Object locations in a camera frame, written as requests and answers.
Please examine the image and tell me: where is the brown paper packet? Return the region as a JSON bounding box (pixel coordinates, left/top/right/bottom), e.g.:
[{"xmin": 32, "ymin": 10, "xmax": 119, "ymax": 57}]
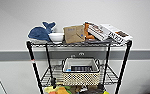
[{"xmin": 62, "ymin": 24, "xmax": 87, "ymax": 45}]

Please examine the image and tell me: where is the white red printed box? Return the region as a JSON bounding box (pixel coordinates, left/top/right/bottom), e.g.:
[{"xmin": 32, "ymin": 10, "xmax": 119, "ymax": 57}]
[{"xmin": 86, "ymin": 22, "xmax": 112, "ymax": 42}]

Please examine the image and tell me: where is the orange packet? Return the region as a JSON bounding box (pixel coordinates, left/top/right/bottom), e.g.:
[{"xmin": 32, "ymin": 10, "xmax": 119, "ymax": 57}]
[{"xmin": 83, "ymin": 21, "xmax": 97, "ymax": 40}]

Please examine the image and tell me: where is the white dark printed box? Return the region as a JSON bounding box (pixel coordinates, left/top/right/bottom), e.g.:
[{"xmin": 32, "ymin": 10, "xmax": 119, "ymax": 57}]
[{"xmin": 100, "ymin": 23, "xmax": 134, "ymax": 45}]

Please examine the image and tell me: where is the wall socket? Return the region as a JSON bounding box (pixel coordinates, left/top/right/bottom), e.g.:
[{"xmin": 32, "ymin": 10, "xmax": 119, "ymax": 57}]
[{"xmin": 78, "ymin": 51, "xmax": 86, "ymax": 56}]

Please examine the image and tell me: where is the black fabric toy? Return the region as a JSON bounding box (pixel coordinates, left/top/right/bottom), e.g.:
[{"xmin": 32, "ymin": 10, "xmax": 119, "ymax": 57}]
[{"xmin": 87, "ymin": 86, "xmax": 104, "ymax": 94}]

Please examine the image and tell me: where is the brown plush toy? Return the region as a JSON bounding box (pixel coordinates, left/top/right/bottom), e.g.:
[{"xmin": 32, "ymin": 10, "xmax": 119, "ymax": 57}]
[{"xmin": 70, "ymin": 85, "xmax": 87, "ymax": 94}]

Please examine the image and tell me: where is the orange yellow toy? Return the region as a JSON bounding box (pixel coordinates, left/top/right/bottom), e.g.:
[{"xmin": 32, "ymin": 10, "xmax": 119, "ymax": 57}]
[{"xmin": 54, "ymin": 86, "xmax": 69, "ymax": 94}]

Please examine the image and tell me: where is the green ball toy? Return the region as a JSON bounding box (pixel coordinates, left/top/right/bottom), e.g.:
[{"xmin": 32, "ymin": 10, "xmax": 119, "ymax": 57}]
[{"xmin": 64, "ymin": 85, "xmax": 72, "ymax": 91}]

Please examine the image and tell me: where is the light blue plush toy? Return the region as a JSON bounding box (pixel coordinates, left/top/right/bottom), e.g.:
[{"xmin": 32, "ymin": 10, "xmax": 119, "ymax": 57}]
[{"xmin": 64, "ymin": 67, "xmax": 73, "ymax": 73}]

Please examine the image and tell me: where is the black wire shelf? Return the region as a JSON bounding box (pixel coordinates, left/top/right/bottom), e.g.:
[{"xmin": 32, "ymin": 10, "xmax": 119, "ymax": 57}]
[{"xmin": 25, "ymin": 38, "xmax": 134, "ymax": 94}]

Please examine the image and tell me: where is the white box with dark picture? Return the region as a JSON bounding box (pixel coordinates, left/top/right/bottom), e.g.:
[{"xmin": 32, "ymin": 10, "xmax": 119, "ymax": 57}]
[{"xmin": 70, "ymin": 65, "xmax": 94, "ymax": 73}]

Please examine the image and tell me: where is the blue whale plush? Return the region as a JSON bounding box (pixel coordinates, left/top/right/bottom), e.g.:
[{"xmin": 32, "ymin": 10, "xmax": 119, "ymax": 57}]
[{"xmin": 27, "ymin": 20, "xmax": 57, "ymax": 43}]

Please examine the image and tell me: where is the pale woven basket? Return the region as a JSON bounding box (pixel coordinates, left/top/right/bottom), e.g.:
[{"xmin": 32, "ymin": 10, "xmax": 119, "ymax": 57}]
[{"xmin": 60, "ymin": 57, "xmax": 102, "ymax": 87}]

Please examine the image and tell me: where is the white bowl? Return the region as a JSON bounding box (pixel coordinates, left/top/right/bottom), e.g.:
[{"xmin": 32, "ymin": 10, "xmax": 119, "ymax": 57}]
[{"xmin": 47, "ymin": 32, "xmax": 65, "ymax": 44}]

